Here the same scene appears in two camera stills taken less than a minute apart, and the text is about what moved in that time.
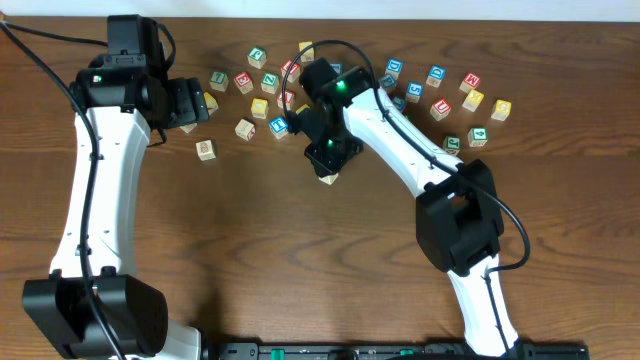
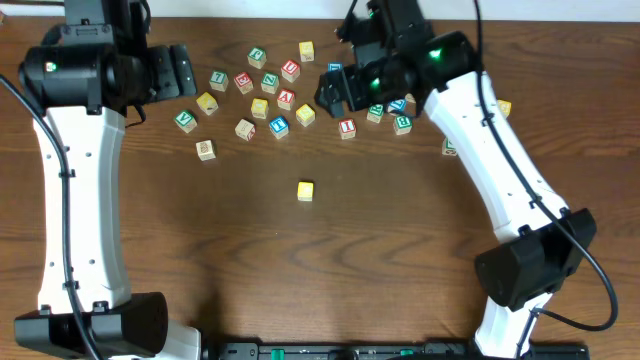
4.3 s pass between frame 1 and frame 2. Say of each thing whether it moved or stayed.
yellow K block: stayed
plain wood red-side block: stayed
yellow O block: stayed
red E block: stayed
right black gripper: moved
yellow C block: moved
